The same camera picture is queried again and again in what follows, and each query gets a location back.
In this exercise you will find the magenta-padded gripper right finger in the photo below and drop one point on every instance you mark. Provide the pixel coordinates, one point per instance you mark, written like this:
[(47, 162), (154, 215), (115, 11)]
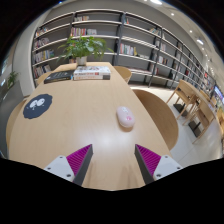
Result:
[(166, 165)]

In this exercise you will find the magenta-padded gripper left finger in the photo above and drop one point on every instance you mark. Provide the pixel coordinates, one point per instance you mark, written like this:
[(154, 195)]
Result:
[(61, 165)]

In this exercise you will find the pale pink computer mouse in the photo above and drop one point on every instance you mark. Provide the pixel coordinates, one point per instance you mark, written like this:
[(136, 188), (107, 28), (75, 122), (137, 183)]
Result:
[(125, 116)]

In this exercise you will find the dark blue round mouse pad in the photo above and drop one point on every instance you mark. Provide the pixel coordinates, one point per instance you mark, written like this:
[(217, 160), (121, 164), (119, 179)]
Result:
[(37, 106)]

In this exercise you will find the light wooden side table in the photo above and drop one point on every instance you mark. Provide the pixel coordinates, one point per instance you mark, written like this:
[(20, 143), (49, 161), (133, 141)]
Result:
[(186, 88)]

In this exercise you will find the black hardcover book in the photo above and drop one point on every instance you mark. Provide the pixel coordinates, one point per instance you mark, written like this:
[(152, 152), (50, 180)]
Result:
[(58, 76)]

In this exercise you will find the white illustrated book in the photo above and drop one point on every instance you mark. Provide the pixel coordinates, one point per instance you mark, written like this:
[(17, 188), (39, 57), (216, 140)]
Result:
[(91, 72)]

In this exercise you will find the small green potted plant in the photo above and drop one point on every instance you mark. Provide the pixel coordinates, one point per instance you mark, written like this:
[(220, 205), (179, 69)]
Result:
[(12, 78)]

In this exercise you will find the green potted plant white pot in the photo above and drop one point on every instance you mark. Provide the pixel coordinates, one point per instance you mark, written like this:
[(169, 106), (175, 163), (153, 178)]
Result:
[(83, 46)]

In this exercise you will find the dark bookshelf unit with books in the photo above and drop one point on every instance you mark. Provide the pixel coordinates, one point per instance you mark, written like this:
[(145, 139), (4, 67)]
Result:
[(140, 40)]

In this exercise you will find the round ceiling lights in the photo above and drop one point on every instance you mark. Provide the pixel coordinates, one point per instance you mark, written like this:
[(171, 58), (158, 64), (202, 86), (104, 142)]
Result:
[(156, 1)]

